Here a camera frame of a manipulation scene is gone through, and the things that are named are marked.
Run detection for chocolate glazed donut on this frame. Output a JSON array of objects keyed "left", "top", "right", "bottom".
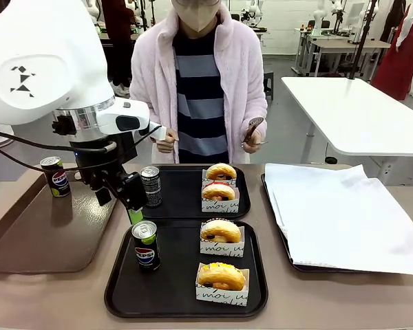
[{"left": 204, "top": 162, "right": 238, "bottom": 182}]

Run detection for large black serving tray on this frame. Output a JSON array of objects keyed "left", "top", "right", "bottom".
[{"left": 103, "top": 220, "right": 269, "bottom": 319}]

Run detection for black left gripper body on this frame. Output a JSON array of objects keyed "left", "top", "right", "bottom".
[{"left": 71, "top": 131, "right": 139, "bottom": 193}]

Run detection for white table with grey legs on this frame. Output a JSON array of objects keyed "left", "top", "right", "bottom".
[{"left": 280, "top": 76, "right": 413, "bottom": 179}]

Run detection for white paper sheet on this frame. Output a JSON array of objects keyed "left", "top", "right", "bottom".
[{"left": 263, "top": 162, "right": 413, "bottom": 276}]

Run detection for pink frosted donut in box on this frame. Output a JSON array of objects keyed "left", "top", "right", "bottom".
[{"left": 200, "top": 187, "right": 240, "bottom": 214}]

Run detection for person right hand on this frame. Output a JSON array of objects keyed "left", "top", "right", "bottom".
[{"left": 155, "top": 128, "right": 179, "bottom": 155}]

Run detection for white background desk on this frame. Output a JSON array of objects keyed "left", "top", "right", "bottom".
[{"left": 251, "top": 26, "right": 266, "bottom": 45}]

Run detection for person in dark red top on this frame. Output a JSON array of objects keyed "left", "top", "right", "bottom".
[{"left": 100, "top": 0, "right": 136, "bottom": 98}]

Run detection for black Pepsi can silver text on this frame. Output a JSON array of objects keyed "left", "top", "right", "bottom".
[{"left": 140, "top": 166, "right": 164, "bottom": 209}]

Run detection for grey plastic stool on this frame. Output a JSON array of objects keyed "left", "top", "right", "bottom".
[{"left": 263, "top": 70, "right": 275, "bottom": 101}]

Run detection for black tray under paper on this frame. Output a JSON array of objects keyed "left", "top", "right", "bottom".
[{"left": 260, "top": 173, "right": 413, "bottom": 274}]

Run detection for person left hand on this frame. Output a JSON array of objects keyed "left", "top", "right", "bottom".
[{"left": 241, "top": 128, "right": 263, "bottom": 155}]

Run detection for beige background work table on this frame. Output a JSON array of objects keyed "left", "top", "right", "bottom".
[{"left": 299, "top": 32, "right": 392, "bottom": 78}]

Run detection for brown plastic tray with handles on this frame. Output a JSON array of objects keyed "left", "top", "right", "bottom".
[{"left": 0, "top": 164, "right": 125, "bottom": 275}]

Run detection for brown metal tongs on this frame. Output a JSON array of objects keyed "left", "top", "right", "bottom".
[{"left": 241, "top": 117, "right": 269, "bottom": 148}]

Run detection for red glazed donut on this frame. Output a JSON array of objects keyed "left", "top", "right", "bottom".
[{"left": 202, "top": 182, "right": 236, "bottom": 202}]

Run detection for beige face mask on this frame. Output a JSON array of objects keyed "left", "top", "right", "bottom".
[{"left": 171, "top": 0, "right": 222, "bottom": 34}]

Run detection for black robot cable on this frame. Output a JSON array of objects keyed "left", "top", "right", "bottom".
[
  {"left": 0, "top": 128, "right": 118, "bottom": 154},
  {"left": 0, "top": 137, "right": 138, "bottom": 173}
]

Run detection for small black serving tray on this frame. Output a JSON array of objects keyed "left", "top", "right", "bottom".
[{"left": 134, "top": 165, "right": 251, "bottom": 221}]

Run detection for black Pepsi can blue logo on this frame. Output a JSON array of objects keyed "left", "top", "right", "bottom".
[
  {"left": 39, "top": 156, "right": 72, "bottom": 199},
  {"left": 131, "top": 220, "right": 162, "bottom": 272}
]

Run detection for person in pink fleece jacket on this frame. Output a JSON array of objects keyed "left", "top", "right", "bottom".
[{"left": 129, "top": 0, "right": 268, "bottom": 165}]

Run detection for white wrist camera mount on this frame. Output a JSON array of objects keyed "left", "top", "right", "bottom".
[{"left": 147, "top": 123, "right": 169, "bottom": 143}]

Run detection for black vertical pole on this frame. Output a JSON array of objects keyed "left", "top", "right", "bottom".
[{"left": 346, "top": 0, "right": 380, "bottom": 80}]

